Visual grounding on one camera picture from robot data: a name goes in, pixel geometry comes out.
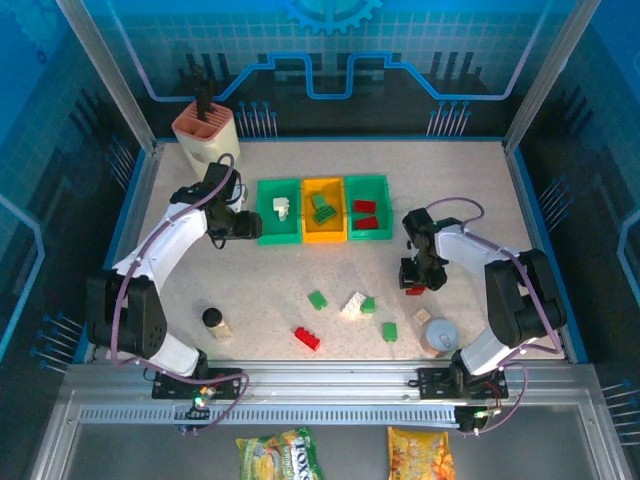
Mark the yellow snack bag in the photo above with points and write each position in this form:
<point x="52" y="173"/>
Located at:
<point x="420" y="455"/>

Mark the spice jar black lid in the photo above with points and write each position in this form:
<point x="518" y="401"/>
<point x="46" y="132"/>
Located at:
<point x="216" y="322"/>

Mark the white lego brick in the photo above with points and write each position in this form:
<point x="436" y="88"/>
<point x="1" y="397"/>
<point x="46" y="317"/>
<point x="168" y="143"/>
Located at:
<point x="281" y="209"/>
<point x="352" y="305"/>

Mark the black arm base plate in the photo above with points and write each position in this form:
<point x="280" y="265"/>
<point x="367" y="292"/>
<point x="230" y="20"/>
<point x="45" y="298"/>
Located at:
<point x="225" y="387"/>
<point x="432" y="382"/>

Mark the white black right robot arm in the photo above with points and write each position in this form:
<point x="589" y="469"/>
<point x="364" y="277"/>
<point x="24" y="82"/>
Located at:
<point x="465" y="245"/>

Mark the green lego brick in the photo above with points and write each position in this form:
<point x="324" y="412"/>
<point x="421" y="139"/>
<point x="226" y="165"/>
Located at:
<point x="368" y="305"/>
<point x="390" y="332"/>
<point x="325" y="215"/>
<point x="317" y="300"/>
<point x="319" y="200"/>

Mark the cream knife block pink top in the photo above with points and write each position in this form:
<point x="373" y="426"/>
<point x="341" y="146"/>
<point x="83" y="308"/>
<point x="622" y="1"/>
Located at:
<point x="207" y="142"/>

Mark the small beige lego brick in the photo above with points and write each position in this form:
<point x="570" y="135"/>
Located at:
<point x="422" y="316"/>

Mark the aluminium frame post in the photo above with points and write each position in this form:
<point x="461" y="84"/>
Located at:
<point x="107" y="75"/>
<point x="550" y="75"/>

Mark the aluminium front rail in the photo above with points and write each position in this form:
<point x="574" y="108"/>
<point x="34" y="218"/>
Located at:
<point x="330" y="375"/>

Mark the green candy bag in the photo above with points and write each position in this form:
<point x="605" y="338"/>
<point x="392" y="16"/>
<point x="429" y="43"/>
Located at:
<point x="277" y="455"/>

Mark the green plastic bin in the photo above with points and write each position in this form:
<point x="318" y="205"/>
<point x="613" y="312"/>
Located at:
<point x="385" y="210"/>
<point x="270" y="232"/>

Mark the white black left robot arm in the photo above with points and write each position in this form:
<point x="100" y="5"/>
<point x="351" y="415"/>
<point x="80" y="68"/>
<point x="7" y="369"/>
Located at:
<point x="170" y="240"/>

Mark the yellow plastic bin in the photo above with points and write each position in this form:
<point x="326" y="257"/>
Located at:
<point x="325" y="232"/>

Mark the long red lego brick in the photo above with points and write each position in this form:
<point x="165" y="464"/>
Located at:
<point x="307" y="338"/>

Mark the metal can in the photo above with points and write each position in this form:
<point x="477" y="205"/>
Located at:
<point x="440" y="339"/>

